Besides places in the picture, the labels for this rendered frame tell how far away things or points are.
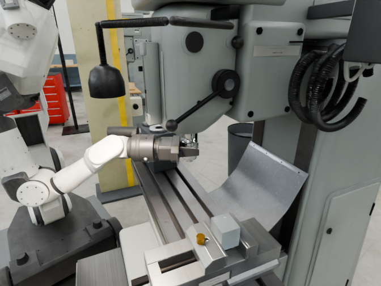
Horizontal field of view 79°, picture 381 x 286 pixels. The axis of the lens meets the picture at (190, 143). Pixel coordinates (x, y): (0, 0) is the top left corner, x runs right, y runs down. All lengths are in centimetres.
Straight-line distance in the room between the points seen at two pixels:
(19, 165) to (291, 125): 86
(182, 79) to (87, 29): 183
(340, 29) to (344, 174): 47
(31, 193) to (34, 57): 39
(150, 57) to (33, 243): 124
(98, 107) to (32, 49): 160
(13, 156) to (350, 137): 101
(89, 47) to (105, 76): 185
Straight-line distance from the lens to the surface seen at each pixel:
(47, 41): 91
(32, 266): 141
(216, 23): 48
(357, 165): 101
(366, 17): 55
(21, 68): 83
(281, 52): 69
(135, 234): 98
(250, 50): 63
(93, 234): 143
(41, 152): 125
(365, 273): 233
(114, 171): 267
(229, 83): 59
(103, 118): 244
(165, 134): 105
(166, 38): 58
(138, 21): 45
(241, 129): 301
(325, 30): 81
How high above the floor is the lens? 155
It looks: 23 degrees down
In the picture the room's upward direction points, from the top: straight up
